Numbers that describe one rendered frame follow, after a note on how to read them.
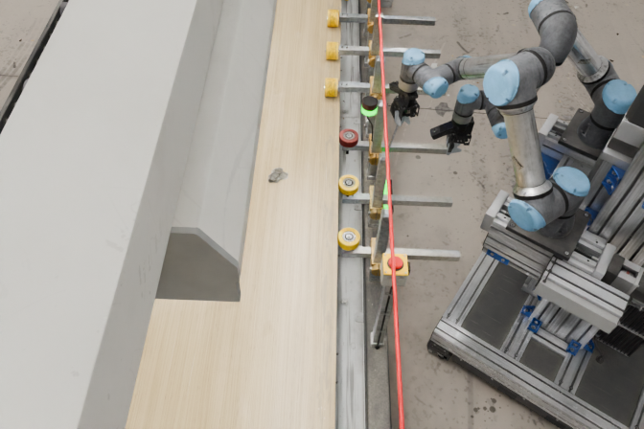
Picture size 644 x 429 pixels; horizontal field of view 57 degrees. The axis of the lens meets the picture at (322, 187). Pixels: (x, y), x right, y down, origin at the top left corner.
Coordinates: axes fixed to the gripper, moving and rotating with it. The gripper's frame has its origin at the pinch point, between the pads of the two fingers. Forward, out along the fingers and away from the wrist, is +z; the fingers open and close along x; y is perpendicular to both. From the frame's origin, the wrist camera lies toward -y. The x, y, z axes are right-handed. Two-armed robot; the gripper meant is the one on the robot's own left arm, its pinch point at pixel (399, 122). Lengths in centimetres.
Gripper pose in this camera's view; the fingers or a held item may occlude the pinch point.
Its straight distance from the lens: 236.0
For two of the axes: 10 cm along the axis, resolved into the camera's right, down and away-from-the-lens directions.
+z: -0.3, 6.3, 7.8
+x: 9.5, -2.3, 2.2
